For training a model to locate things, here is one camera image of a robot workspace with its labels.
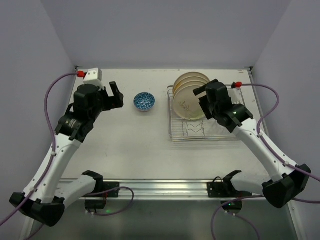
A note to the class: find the cream plate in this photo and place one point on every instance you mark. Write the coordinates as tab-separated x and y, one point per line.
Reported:
187	83
186	104
184	79
190	74

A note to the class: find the cream plate front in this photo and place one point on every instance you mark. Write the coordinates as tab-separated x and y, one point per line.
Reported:
186	104

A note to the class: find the metal wire dish rack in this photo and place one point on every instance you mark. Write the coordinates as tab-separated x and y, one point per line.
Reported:
194	130

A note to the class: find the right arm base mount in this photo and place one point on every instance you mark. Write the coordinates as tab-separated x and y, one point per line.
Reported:
223	188

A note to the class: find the cream plate back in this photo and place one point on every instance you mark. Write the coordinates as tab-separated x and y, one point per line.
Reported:
190	74

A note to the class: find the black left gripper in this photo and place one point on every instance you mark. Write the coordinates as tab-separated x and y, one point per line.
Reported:
109	97

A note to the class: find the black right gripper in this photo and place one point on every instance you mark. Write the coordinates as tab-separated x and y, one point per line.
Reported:
204	100

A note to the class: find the blue patterned bowl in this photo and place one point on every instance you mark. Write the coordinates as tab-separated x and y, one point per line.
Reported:
144	101

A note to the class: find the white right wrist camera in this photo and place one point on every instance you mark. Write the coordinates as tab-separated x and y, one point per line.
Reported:
234	94

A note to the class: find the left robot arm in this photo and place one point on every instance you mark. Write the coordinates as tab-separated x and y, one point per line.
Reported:
41	200

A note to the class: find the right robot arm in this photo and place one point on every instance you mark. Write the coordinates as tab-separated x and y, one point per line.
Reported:
286	179

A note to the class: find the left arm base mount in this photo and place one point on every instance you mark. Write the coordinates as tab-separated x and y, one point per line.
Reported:
97	200

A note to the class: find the aluminium mounting rail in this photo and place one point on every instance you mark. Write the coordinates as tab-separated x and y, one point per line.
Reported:
162	188

